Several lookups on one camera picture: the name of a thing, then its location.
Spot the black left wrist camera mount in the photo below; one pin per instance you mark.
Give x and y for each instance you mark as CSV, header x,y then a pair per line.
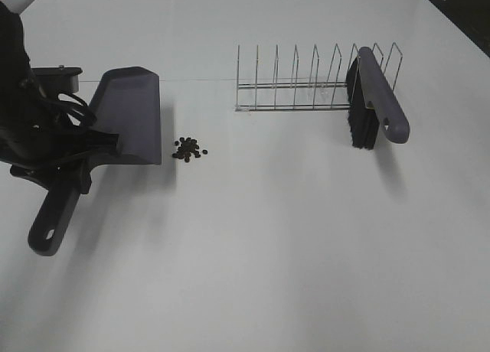
x,y
58,80

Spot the grey plastic dustpan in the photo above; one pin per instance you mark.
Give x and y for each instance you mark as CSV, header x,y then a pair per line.
x,y
127,103

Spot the pile of coffee beans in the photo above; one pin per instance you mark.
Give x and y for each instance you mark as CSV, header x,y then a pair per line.
x,y
187,148

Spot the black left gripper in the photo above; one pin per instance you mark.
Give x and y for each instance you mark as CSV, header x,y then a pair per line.
x,y
50,133

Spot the grey hand brush black bristles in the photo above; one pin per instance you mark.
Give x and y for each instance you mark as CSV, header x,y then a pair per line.
x,y
373,104

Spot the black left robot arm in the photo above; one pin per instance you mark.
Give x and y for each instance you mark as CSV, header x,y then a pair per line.
x,y
19,84

